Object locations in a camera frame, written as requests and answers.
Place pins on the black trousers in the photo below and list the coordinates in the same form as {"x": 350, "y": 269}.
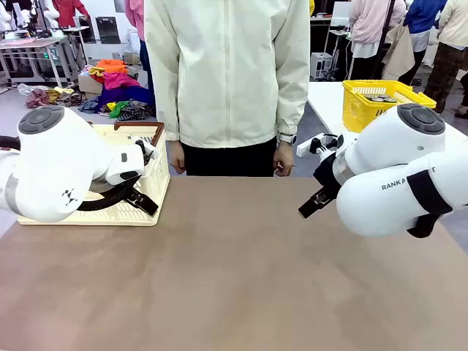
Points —
{"x": 228, "y": 161}

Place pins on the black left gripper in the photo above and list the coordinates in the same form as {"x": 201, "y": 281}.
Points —
{"x": 109, "y": 204}

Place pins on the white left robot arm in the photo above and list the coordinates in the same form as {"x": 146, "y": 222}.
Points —
{"x": 55, "y": 164}

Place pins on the cream zip jacket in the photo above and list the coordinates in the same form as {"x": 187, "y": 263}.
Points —
{"x": 226, "y": 73}

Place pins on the black panel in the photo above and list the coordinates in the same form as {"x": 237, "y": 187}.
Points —
{"x": 108, "y": 30}

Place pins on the person's left hand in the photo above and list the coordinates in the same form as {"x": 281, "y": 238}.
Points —
{"x": 283, "y": 161}

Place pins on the white machine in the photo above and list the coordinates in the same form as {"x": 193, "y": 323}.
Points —
{"x": 321, "y": 66}

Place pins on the person's right hand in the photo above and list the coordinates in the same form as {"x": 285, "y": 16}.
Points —
{"x": 178, "y": 157}

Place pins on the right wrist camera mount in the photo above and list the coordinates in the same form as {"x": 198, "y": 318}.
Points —
{"x": 321, "y": 144}

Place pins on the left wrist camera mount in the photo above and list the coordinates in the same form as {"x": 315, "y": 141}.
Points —
{"x": 148, "y": 149}

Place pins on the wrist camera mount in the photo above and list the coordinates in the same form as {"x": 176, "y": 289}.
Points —
{"x": 321, "y": 144}
{"x": 148, "y": 149}

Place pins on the person with brown trousers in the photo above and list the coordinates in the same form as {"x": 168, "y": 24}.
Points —
{"x": 448, "y": 55}

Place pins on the colourful clothes pile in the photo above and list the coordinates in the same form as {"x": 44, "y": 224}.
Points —
{"x": 120, "y": 87}

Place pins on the person in red top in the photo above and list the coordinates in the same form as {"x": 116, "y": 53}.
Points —
{"x": 69, "y": 12}

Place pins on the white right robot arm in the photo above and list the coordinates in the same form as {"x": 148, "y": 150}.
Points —
{"x": 387, "y": 146}

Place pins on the grey workbench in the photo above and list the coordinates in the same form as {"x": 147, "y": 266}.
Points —
{"x": 33, "y": 47}

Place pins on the silver-topped drink can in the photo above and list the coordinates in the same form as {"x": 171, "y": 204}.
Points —
{"x": 385, "y": 98}
{"x": 369, "y": 97}

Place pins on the person in pink top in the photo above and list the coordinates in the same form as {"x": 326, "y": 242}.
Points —
{"x": 140, "y": 36}

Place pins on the yellow plastic basket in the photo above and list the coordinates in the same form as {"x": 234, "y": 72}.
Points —
{"x": 360, "y": 109}

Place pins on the patterned clothes pile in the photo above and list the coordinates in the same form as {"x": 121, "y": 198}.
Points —
{"x": 51, "y": 96}

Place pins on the white side table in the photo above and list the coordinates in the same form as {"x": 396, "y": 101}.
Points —
{"x": 325, "y": 102}

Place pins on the cardboard box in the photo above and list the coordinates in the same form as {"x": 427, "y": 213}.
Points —
{"x": 89, "y": 85}

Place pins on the silver wristwatch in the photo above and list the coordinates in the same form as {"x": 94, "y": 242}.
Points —
{"x": 289, "y": 139}

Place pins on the beige coat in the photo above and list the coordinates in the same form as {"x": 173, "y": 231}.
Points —
{"x": 400, "y": 51}

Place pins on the person in blue top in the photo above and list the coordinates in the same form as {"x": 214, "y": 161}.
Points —
{"x": 424, "y": 22}

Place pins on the person in pale pink jacket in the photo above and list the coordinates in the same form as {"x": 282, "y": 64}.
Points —
{"x": 373, "y": 29}

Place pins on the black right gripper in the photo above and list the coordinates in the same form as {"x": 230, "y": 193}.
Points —
{"x": 327, "y": 175}

